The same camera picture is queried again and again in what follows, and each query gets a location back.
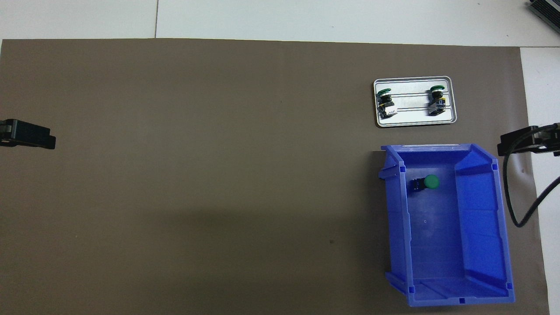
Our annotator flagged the green push button switch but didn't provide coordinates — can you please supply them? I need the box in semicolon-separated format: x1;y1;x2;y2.
427;85;447;116
376;88;397;119
411;174;440;192

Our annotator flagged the silver metal tray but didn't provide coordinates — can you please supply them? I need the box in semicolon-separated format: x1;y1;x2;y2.
373;76;458;128

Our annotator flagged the grey ribbed device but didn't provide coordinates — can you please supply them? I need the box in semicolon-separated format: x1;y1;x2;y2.
527;0;560;33

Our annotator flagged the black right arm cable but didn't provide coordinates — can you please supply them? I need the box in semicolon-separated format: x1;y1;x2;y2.
503;131;560;228

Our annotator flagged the blue plastic storage bin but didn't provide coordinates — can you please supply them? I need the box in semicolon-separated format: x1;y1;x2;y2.
378;143;516;307

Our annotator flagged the brown table mat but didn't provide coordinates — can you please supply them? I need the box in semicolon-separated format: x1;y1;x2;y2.
0;38;550;315

